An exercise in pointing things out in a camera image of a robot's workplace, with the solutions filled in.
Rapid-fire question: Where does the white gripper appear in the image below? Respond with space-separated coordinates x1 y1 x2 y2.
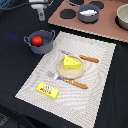
29 0 49 21

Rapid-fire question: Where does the grey pot with handle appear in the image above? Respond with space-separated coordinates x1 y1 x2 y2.
24 30 55 55

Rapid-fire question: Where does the red toy tomato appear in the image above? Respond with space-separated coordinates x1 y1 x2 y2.
31 36 43 46

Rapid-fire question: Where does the small grey pot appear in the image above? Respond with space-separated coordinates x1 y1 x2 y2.
78 4 100 23

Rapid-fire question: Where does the yellow cheese wedge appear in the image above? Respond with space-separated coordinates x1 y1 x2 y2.
64 56 81 69

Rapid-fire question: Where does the yellow butter box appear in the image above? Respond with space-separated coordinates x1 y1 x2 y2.
36 83 59 99

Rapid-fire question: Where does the black stove burner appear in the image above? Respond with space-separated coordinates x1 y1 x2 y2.
60 9 76 19
89 1 104 10

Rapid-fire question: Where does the pink toy stove board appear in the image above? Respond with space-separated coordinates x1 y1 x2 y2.
48 0 128 42

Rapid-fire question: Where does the round wooden plate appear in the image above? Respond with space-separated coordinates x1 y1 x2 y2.
57 56 85 79

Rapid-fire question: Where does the beige bowl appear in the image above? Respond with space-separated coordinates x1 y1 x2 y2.
117 4 128 30

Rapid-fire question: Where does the beige woven placemat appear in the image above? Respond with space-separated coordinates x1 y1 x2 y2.
15 32 116 128

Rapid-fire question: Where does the wooden handled fork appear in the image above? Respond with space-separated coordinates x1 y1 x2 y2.
46 71 88 89

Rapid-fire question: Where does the wooden handled knife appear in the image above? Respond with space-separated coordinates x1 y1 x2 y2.
60 50 99 63

